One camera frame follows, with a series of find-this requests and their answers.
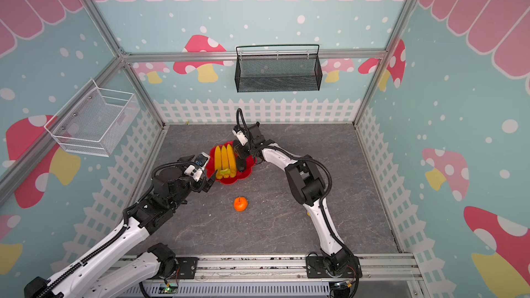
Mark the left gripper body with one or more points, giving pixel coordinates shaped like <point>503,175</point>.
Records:
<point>197,186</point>

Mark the orange fake tangerine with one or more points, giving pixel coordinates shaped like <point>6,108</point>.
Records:
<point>240,204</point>

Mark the yellow fake banana bunch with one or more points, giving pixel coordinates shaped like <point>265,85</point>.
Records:
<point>225,166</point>

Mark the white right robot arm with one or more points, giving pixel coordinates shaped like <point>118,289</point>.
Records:
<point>310,183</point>

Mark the red flower-shaped fruit bowl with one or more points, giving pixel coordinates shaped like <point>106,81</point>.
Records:
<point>243,167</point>

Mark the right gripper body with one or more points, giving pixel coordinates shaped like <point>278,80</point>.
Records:
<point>240,149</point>

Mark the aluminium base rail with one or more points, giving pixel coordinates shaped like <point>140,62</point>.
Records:
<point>293,267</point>

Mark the white wire wall basket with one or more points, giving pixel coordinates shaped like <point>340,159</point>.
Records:
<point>93,122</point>

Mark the black wire wall basket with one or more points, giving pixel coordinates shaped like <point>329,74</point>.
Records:
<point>278,68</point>

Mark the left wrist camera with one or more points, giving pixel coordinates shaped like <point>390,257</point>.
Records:
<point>201,160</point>

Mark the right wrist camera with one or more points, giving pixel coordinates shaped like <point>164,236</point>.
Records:
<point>240,135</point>

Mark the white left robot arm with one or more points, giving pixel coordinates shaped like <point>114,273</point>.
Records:
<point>89,275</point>

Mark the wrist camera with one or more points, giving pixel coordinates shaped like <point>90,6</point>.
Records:
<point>240,135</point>
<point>201,160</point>

